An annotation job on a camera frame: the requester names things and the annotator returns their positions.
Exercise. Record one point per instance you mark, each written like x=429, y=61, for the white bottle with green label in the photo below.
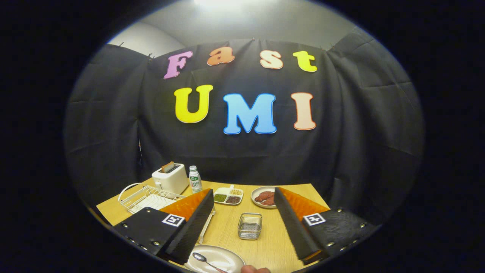
x=195, y=184

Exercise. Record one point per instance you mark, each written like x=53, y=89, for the beige plate with meat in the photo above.
x=257, y=189

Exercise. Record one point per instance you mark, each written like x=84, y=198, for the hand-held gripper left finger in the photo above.
x=193, y=231

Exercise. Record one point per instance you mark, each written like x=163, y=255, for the brown bread slice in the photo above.
x=168, y=167

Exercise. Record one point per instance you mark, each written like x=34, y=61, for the white divided dish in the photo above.
x=221, y=189

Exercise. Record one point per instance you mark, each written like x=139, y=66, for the red meat slice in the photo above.
x=264, y=195
x=269, y=202

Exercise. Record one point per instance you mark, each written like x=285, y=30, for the pile of dark red beans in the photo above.
x=233, y=199

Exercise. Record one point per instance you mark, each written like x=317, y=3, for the pile of green mung beans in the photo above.
x=220, y=197

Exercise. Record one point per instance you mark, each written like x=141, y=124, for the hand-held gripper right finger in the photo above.
x=293, y=227

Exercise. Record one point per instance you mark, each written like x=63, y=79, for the pile of yellow soybeans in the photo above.
x=236, y=192

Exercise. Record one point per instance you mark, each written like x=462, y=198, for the black backdrop cloth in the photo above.
x=341, y=132

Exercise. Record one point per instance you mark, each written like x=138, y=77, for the white toaster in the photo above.
x=174, y=180

